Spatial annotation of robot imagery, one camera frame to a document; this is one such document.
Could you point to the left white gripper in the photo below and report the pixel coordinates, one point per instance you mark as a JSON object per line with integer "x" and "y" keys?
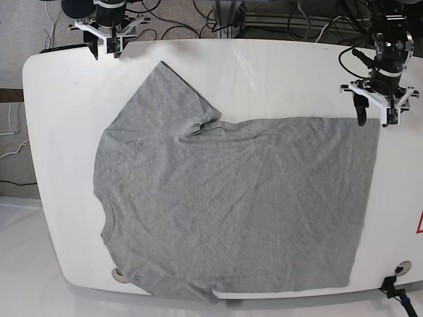
{"x": 374, "y": 92}

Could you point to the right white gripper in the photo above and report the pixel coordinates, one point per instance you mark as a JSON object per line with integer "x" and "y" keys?
{"x": 114, "y": 38}

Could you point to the grey t-shirt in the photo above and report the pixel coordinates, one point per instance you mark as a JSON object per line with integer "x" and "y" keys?
{"x": 195, "y": 206}

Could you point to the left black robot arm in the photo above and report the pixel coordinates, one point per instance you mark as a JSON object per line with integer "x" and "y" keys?
{"x": 393, "y": 28}

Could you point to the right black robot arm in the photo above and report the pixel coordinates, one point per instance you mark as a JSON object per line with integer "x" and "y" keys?
{"x": 110, "y": 24}

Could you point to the dark round chair base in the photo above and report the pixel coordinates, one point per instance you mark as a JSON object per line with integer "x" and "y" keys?
{"x": 78, "y": 9}

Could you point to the red warning triangle sticker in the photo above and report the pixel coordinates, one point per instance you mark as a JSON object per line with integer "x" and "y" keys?
{"x": 419, "y": 228}

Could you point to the aluminium extrusion frame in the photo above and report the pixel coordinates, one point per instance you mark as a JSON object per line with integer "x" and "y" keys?
{"x": 292, "y": 20}

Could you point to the right table cable grommet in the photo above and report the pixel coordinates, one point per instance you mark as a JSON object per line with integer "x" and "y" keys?
{"x": 403, "y": 268}

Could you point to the table cable grommet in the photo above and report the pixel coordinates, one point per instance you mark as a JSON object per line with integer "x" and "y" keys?
{"x": 118, "y": 276}
{"x": 403, "y": 268}

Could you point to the black clamp with cable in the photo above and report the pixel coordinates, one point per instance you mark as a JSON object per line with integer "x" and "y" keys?
{"x": 391, "y": 292}

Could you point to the left table cable grommet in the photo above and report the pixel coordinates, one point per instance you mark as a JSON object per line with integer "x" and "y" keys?
{"x": 118, "y": 276}

